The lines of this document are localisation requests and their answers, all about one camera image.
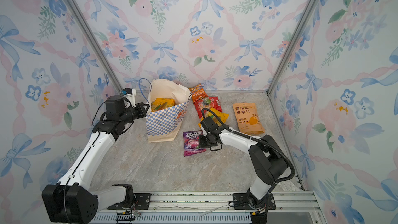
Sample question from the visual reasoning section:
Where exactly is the yellow mango candy bag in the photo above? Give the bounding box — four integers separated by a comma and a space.
198, 108, 229, 127
151, 98, 176, 112

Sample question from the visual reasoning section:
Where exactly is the purple Fox's candy packet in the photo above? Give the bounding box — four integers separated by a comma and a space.
183, 130, 207, 157

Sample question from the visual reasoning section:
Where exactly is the blue checkered paper bag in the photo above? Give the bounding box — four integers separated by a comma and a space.
146, 79, 191, 143

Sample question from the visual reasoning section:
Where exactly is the tan potato chips pouch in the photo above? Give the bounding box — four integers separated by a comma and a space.
232, 103, 265, 136

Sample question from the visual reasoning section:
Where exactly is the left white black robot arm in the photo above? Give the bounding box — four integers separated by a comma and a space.
41, 94, 150, 224

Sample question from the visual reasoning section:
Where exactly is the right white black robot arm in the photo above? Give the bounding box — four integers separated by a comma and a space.
199, 117, 294, 209

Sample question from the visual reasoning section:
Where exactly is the red fruit candy bag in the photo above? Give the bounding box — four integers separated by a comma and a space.
194, 96, 222, 119

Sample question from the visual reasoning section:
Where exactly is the orange corn chips packet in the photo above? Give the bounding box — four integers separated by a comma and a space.
189, 84, 208, 104

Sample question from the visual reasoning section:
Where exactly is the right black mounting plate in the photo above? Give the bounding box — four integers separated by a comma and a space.
229, 192, 276, 211

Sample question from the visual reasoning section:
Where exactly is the black mounting plate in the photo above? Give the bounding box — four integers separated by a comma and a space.
107, 193, 152, 211
229, 192, 276, 211

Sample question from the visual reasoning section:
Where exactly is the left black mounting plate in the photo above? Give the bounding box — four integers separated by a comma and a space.
107, 193, 152, 211

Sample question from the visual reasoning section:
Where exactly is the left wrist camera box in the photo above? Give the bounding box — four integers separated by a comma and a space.
121, 88, 136, 107

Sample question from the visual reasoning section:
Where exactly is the black corrugated cable conduit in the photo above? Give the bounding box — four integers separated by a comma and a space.
201, 108, 296, 194

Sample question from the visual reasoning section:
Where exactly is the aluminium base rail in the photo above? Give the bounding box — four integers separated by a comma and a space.
92, 191, 326, 224

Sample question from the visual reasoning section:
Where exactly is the left aluminium corner post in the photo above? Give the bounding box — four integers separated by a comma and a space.
65, 0, 122, 94

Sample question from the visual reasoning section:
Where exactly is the aluminium corner post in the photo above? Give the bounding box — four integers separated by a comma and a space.
65, 0, 122, 94
267, 0, 319, 96

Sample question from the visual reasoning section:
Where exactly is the right aluminium corner post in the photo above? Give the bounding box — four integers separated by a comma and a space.
267, 0, 319, 96

